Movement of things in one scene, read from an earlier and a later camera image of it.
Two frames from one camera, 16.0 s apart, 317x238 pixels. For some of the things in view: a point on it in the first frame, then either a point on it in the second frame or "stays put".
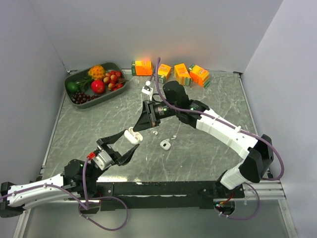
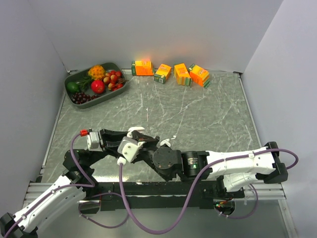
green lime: (72, 87) stays put
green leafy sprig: (85, 83) stays put
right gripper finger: (144, 122) to (138, 136)
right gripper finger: (147, 119) to (151, 142)
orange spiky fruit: (97, 72) stays put
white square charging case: (165, 145) stays put
